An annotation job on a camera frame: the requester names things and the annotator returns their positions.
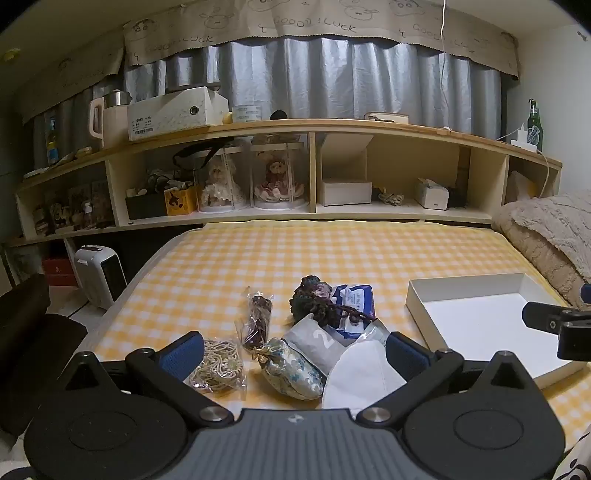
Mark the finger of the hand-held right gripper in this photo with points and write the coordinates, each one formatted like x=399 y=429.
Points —
x=586 y=295
x=540 y=316

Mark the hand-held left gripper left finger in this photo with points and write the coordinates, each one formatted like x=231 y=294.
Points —
x=184 y=356

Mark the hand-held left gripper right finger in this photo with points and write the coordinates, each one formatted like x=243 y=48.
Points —
x=406 y=356

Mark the white face mask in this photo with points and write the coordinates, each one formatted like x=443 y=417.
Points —
x=360 y=378

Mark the shallow white cardboard box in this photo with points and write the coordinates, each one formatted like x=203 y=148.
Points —
x=475 y=318

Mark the blue white tissue packet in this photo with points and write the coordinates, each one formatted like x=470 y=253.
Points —
x=358 y=295

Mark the white numbered packet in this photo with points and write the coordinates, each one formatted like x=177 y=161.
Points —
x=309 y=339

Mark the floral fabric sachet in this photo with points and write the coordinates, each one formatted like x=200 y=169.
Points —
x=291 y=376

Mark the dark crochet yarn piece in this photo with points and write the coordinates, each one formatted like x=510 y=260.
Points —
x=309 y=295

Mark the beige textured blanket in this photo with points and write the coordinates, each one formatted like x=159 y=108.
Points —
x=545 y=230

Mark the white space heater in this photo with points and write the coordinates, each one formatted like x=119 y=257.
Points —
x=99 y=277

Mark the white printed cloth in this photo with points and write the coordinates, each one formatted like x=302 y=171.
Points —
x=575 y=461

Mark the white plastic bag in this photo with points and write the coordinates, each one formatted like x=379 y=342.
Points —
x=521 y=184

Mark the yellow checked bed sheet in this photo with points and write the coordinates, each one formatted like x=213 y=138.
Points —
x=277 y=258

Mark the red box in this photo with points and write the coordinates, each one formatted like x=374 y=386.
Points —
x=60 y=272

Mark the black chair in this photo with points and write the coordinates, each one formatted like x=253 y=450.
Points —
x=32 y=350

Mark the black storage box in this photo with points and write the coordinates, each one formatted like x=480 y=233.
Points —
x=145 y=207

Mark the yellow printed box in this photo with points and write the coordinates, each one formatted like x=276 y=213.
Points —
x=181 y=201

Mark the white tissue box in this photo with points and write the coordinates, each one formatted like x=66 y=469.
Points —
x=431 y=196

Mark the white power adapter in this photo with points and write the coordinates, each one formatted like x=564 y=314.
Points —
x=522 y=137

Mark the green glass bottle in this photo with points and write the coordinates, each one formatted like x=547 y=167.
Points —
x=535 y=129

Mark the small white carton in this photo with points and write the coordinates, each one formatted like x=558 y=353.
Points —
x=346 y=193

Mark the cream dress doll display case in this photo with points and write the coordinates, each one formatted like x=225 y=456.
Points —
x=221 y=184

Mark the wooden shelf unit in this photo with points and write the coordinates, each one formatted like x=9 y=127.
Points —
x=397 y=127

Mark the white plastic jug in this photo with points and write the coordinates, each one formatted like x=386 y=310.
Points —
x=113 y=127

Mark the white labelled box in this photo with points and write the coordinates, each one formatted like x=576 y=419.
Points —
x=175 y=115

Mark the blue labelled bottle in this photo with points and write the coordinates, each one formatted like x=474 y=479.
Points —
x=52 y=143

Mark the dark fuzzy ball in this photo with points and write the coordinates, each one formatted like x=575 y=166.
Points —
x=278 y=115

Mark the metal cup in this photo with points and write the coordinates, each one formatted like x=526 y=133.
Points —
x=117 y=98

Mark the grey curtain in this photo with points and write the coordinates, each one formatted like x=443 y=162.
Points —
x=323 y=78

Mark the beige printed curtain valance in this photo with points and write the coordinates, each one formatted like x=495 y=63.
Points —
x=69 y=78
x=323 y=18

